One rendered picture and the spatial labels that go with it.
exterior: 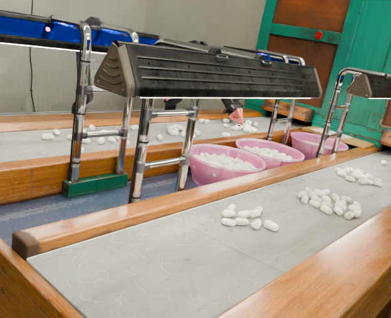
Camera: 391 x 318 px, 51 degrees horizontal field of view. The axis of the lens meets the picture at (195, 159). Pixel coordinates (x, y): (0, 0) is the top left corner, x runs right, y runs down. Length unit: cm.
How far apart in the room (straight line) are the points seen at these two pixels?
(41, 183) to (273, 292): 65
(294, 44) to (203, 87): 177
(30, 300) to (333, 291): 50
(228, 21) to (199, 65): 290
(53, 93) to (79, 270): 309
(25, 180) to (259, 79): 61
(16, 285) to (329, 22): 199
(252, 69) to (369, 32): 148
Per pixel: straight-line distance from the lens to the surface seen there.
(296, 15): 245
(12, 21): 112
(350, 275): 85
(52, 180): 112
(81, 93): 106
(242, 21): 352
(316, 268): 83
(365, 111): 224
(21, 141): 135
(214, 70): 72
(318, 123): 232
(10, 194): 108
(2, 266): 78
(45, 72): 367
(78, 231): 79
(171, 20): 401
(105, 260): 75
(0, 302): 83
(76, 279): 70
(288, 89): 92
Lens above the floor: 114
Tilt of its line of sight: 17 degrees down
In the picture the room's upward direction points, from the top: 10 degrees clockwise
